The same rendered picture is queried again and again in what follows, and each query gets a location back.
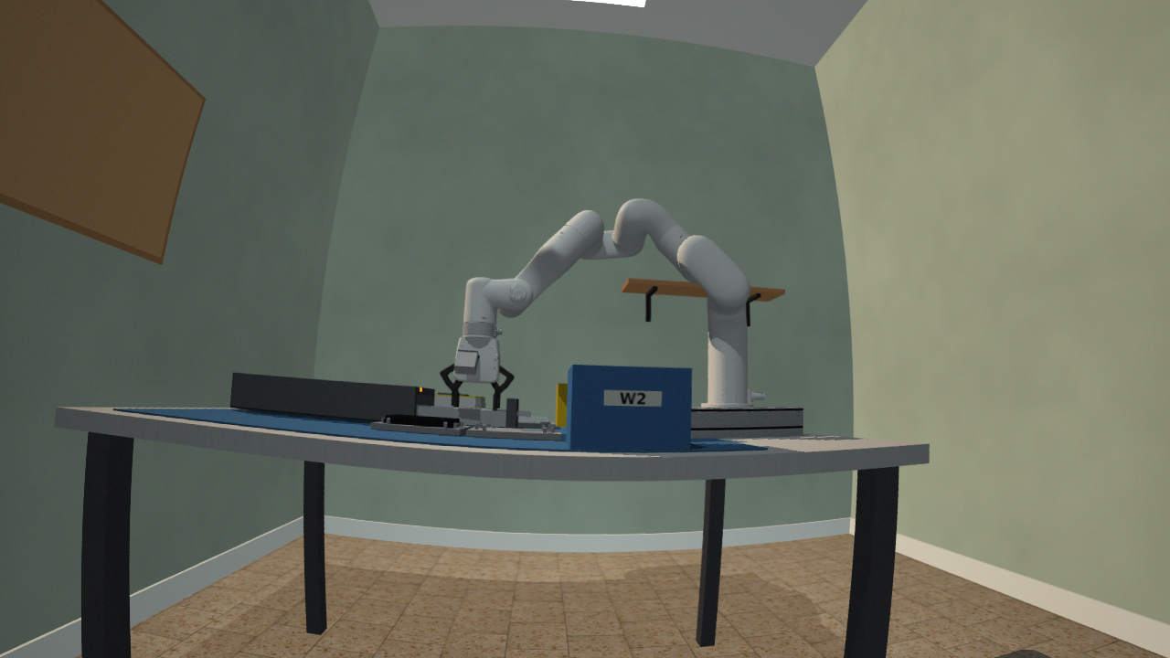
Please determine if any blue bench mat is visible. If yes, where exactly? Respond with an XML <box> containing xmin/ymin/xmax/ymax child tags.
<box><xmin>113</xmin><ymin>409</ymin><xmax>768</xmax><ymax>452</ymax></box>

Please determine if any blue box labelled w2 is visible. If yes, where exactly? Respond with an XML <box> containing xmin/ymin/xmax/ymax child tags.
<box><xmin>567</xmin><ymin>365</ymin><xmax>691</xmax><ymax>451</ymax></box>

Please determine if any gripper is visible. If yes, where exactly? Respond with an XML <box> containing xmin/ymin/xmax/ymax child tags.
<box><xmin>440</xmin><ymin>334</ymin><xmax>515</xmax><ymax>411</ymax></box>

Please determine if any yellow open-top bin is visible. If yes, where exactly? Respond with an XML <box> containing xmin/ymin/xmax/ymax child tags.
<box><xmin>556</xmin><ymin>383</ymin><xmax>567</xmax><ymax>427</ymax></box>

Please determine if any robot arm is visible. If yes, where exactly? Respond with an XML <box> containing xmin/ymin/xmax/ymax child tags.
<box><xmin>463</xmin><ymin>198</ymin><xmax>766</xmax><ymax>409</ymax></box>

